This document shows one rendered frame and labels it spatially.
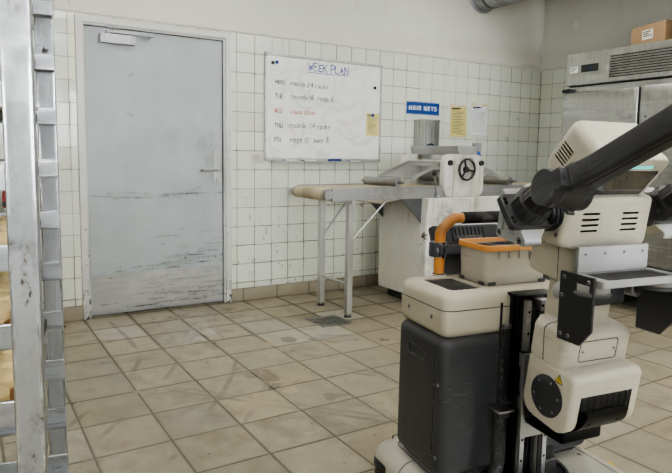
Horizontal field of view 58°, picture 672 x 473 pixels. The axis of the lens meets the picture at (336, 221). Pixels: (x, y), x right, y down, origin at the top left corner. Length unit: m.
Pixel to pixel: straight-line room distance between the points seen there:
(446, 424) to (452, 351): 0.20
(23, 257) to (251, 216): 4.22
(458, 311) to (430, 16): 4.56
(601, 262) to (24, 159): 1.22
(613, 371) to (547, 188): 0.53
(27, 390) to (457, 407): 1.22
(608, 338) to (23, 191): 1.33
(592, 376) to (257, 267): 3.73
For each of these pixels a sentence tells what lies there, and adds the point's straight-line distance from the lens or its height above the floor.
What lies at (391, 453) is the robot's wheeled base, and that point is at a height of 0.28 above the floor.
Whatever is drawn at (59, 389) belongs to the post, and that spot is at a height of 0.74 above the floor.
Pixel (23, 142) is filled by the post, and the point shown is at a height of 1.18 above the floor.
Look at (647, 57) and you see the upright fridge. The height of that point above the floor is 1.94.
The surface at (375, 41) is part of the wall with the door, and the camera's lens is 5.56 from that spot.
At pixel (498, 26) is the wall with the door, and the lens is 6.57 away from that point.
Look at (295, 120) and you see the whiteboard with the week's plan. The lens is 5.05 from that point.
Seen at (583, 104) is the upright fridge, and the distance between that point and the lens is 5.47.
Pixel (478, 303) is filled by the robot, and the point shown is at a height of 0.78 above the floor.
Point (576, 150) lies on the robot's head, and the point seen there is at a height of 1.19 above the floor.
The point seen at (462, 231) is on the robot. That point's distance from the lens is 1.98.
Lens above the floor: 1.17
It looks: 6 degrees down
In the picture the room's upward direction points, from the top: 1 degrees clockwise
